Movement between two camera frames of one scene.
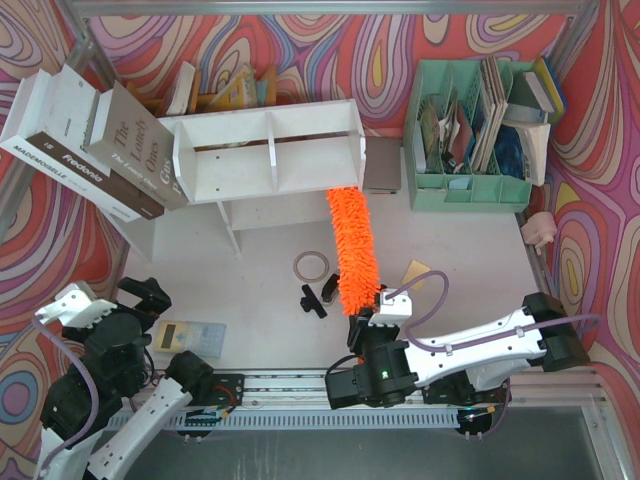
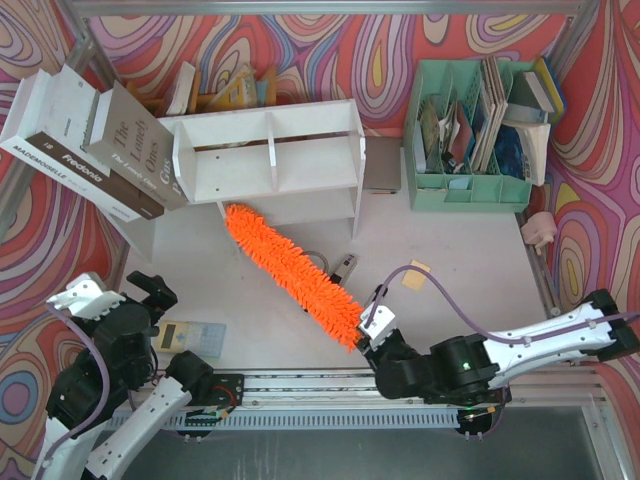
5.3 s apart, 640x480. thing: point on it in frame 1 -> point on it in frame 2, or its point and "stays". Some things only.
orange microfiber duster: [356, 267] -> [317, 291]
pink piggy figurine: [539, 230] stays
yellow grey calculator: [203, 338] stays
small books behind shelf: [242, 91] stays
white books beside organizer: [522, 140] stays
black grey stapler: [330, 292] -> [344, 270]
